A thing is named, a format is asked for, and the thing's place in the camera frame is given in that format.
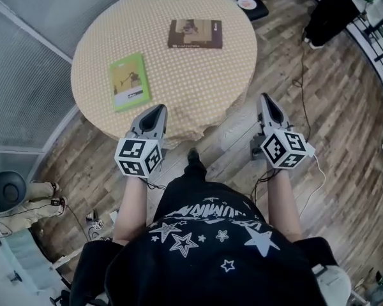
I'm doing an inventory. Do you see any person's left forearm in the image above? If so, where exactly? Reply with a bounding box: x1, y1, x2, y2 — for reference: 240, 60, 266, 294
110, 175, 149, 247

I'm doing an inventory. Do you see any brown cover book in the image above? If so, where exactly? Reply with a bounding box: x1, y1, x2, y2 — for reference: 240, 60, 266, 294
167, 18, 224, 50

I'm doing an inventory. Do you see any white adapter cable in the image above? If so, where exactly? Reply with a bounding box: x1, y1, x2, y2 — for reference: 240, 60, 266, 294
298, 153, 327, 218

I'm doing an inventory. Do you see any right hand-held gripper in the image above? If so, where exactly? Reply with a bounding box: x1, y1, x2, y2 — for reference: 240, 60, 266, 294
250, 93, 308, 170

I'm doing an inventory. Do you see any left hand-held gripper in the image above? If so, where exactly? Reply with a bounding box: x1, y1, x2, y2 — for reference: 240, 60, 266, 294
114, 104, 169, 180

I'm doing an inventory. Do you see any grey hip pouch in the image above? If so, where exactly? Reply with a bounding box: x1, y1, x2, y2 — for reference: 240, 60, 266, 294
311, 263, 352, 306

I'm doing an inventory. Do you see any black floor cable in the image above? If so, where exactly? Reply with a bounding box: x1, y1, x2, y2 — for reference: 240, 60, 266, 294
292, 48, 311, 137

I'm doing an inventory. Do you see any black office chair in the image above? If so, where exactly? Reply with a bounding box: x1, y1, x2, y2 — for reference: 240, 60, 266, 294
210, 0, 275, 22

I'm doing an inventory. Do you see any thin black cable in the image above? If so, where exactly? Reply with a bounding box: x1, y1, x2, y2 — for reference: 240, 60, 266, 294
28, 201, 91, 242

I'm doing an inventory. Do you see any person's right forearm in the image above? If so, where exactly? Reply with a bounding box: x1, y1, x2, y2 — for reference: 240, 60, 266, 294
266, 167, 304, 244

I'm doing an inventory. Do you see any small grey white device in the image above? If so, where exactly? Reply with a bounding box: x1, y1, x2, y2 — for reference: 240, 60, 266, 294
86, 210, 105, 238

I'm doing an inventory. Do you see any green cover book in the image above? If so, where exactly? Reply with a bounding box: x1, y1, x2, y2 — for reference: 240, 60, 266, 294
108, 52, 153, 113

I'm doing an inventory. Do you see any round white orange disc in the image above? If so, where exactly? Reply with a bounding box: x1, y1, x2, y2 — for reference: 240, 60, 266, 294
237, 0, 259, 11

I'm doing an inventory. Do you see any person's black shoe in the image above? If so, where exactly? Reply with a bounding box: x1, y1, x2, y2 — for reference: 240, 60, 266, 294
187, 147, 204, 168

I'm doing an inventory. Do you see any yellow checked tablecloth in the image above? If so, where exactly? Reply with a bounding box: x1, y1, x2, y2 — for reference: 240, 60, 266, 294
70, 0, 259, 149

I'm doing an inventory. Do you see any person's black star shirt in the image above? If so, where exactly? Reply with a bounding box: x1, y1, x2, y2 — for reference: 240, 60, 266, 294
69, 163, 339, 306

